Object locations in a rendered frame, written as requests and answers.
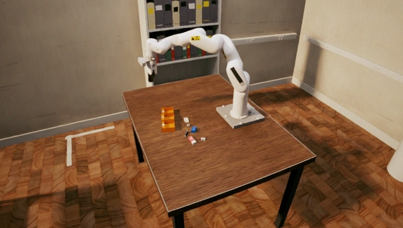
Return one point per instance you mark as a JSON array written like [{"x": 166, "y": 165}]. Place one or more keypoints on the pink and white eraser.
[{"x": 192, "y": 140}]

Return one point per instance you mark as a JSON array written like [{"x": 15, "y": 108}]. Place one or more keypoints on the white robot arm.
[{"x": 239, "y": 78}]

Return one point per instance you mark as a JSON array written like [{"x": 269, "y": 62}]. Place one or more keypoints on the orange rack of bins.
[{"x": 168, "y": 120}]

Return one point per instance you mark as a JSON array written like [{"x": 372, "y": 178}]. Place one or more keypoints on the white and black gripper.
[{"x": 151, "y": 68}]

